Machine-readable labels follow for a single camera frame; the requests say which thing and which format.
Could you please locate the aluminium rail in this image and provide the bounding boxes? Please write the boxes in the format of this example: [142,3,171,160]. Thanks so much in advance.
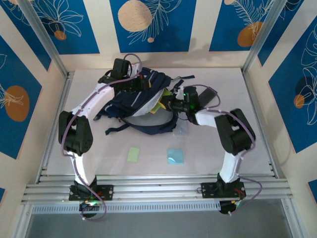
[241,71,279,178]
[36,73,75,178]

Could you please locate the aluminium left frame post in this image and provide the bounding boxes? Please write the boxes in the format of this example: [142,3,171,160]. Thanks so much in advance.
[18,0,69,78]

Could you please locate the aluminium left side rail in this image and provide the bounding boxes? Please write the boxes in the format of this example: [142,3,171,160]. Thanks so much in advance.
[36,73,75,178]

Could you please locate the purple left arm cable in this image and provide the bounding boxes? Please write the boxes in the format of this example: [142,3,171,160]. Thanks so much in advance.
[60,53,143,223]

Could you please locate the slotted grey cable duct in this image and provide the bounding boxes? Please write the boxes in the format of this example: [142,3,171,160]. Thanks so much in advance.
[32,200,221,215]

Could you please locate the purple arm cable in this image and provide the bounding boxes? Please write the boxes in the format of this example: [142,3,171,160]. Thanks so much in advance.
[195,84,264,214]
[60,53,143,223]

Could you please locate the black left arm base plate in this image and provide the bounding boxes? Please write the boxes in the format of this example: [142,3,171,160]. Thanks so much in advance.
[68,184,114,201]

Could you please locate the clear plastic bag of pens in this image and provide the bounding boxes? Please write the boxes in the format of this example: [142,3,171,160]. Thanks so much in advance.
[173,119,190,137]

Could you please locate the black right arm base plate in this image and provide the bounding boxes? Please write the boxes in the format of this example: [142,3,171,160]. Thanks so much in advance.
[201,182,246,199]

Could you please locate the aluminium right side rail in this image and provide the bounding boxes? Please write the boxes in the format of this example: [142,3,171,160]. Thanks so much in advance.
[241,71,279,178]

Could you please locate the aluminium front frame rails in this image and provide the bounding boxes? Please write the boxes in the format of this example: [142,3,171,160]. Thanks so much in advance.
[21,175,293,205]

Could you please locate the aluminium frame post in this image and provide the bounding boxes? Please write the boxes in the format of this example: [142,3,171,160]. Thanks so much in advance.
[18,0,69,78]
[242,0,292,75]

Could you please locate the navy blue student backpack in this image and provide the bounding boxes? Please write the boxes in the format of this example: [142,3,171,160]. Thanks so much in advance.
[93,68,196,136]

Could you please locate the aluminium right frame post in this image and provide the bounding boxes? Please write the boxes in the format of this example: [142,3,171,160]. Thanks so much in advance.
[242,0,292,75]

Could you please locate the green sticky note pad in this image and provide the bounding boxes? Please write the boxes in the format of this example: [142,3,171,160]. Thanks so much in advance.
[127,147,141,163]

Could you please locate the blue sticky note pad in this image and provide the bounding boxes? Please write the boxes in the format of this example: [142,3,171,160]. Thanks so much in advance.
[166,148,186,165]

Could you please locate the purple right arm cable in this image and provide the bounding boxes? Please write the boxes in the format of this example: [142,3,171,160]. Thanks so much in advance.
[195,84,264,214]

